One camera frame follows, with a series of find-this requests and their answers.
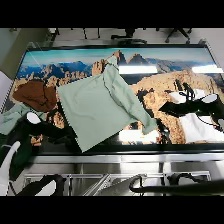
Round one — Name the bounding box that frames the black office chair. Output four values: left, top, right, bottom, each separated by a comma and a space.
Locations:
164, 27, 193, 45
110, 27, 148, 46

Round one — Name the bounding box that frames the dark green garment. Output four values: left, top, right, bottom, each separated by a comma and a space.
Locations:
0, 131, 35, 182

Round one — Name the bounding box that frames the white garment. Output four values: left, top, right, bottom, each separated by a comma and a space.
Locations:
167, 87, 224, 145

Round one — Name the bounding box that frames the brown garment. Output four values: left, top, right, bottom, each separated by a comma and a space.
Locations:
12, 79, 59, 113

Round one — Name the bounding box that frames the silver frame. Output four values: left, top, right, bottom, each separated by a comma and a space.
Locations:
19, 152, 224, 197

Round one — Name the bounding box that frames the black cable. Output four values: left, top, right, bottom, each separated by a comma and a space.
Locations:
195, 112, 224, 130
129, 173, 224, 197

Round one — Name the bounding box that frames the pale green shirt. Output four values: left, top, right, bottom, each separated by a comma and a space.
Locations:
56, 55, 159, 154

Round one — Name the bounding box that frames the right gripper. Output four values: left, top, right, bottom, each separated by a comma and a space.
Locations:
158, 100, 192, 118

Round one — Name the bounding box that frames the pale green garment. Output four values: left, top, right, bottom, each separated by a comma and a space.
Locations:
0, 101, 46, 136

